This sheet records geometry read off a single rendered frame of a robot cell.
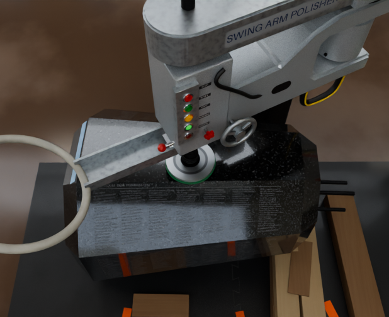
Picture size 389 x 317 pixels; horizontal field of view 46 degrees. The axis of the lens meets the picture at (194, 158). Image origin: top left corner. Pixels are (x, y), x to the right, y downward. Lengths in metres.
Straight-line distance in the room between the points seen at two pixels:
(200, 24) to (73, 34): 2.71
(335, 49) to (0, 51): 2.81
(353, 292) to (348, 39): 1.45
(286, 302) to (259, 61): 1.33
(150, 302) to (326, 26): 1.65
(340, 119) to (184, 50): 2.24
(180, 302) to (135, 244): 0.57
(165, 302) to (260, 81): 1.40
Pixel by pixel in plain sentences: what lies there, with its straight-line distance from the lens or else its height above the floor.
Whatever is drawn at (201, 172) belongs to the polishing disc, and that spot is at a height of 0.92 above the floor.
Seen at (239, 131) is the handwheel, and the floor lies 1.26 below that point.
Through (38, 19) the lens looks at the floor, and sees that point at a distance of 4.15.
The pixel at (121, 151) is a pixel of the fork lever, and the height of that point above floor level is 1.12.
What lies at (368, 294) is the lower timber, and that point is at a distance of 2.73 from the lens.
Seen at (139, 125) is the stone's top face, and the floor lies 0.87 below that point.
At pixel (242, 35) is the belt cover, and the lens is 1.35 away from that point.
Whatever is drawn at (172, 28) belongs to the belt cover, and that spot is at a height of 1.74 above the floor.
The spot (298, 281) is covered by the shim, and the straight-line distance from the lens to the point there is 2.51.
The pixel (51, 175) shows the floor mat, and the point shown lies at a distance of 3.11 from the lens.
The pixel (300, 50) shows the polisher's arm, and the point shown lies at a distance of 1.61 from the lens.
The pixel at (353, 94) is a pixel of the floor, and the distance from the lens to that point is 3.57.
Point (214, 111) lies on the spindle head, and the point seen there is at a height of 1.36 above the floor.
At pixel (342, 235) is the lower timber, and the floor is 0.11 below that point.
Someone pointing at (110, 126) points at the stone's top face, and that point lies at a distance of 2.16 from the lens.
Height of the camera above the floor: 2.59
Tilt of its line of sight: 58 degrees down
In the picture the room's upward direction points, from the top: straight up
